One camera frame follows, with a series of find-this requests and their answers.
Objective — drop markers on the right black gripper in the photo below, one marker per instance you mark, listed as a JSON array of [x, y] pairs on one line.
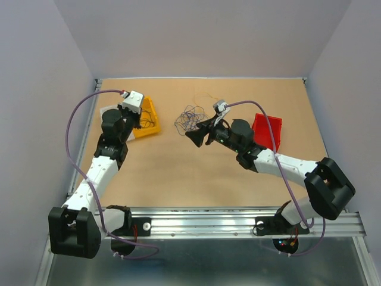
[[197, 136]]

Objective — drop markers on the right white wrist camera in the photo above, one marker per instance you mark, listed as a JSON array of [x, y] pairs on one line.
[[221, 109]]

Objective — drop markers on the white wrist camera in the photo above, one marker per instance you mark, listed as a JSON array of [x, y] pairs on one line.
[[221, 109], [132, 101]]

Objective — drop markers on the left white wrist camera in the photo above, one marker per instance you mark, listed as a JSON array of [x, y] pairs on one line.
[[132, 101]]

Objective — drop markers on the red plastic bin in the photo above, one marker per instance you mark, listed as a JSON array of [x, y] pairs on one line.
[[267, 132]]

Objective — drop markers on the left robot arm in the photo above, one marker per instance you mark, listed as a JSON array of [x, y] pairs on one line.
[[78, 227]]

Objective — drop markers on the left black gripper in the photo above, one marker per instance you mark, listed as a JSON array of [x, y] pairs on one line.
[[136, 115]]

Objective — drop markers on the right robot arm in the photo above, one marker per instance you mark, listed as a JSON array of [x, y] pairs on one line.
[[328, 188]]

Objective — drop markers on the aluminium front rail frame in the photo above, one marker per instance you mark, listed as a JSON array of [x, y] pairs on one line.
[[194, 223]]

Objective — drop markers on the yellow plastic bin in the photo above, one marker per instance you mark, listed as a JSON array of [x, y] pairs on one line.
[[149, 120]]

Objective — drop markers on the white plastic bin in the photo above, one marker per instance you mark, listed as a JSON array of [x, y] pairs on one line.
[[113, 126]]

